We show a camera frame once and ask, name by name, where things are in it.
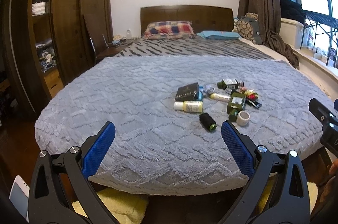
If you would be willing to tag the small green labelled bottle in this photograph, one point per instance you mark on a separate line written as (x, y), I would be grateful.
(228, 84)

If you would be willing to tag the yellow fluffy slipper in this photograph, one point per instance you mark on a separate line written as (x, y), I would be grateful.
(312, 189)
(125, 207)

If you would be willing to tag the yellow fluffy slipper right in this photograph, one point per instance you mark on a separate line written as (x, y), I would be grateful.
(312, 189)

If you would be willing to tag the brown patterned cushion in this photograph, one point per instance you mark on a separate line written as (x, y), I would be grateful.
(247, 27)

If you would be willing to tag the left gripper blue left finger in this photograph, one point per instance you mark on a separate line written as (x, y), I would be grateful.
(48, 202)

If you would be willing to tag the black white striped bedspread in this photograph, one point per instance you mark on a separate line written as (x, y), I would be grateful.
(192, 46)

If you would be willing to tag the grey textured plush blanket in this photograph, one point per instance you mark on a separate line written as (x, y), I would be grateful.
(158, 150)

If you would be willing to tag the red blue plaid pillow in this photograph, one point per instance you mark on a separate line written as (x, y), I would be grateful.
(169, 30)

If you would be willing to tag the dark wooden wardrobe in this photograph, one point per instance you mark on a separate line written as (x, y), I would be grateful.
(48, 43)

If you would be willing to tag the light blue pillow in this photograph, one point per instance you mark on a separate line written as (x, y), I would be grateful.
(219, 35)

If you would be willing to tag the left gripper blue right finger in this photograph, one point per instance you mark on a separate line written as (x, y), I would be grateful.
(277, 190)

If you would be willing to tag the black Marikeard box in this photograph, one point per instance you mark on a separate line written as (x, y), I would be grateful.
(188, 92)

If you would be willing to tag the wooden nightstand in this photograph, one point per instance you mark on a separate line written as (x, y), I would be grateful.
(112, 51)

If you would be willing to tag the black clothes pile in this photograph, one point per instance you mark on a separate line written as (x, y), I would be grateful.
(292, 10)

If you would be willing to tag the white storage box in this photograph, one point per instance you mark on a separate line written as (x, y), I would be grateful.
(291, 32)

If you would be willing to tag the white phone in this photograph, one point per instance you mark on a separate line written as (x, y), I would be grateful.
(19, 196)

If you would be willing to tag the white tape roll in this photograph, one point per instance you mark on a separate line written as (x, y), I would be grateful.
(243, 118)

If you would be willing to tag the blue snack wrapper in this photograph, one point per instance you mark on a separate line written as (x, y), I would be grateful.
(201, 93)

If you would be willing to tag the yellow fluffy slipper left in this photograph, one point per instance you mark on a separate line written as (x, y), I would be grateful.
(125, 207)

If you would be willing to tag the dark wooden headboard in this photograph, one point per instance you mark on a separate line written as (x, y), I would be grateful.
(203, 18)

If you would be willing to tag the small yellow tube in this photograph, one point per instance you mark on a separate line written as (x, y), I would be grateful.
(220, 97)

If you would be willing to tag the yellow lotion bottle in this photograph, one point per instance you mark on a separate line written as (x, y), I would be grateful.
(189, 106)

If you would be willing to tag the large green square bottle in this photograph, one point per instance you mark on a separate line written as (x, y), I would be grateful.
(236, 104)

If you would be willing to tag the black snack packet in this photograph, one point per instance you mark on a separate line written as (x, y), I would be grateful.
(253, 103)

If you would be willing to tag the black thread spool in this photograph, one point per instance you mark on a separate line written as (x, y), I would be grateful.
(207, 122)

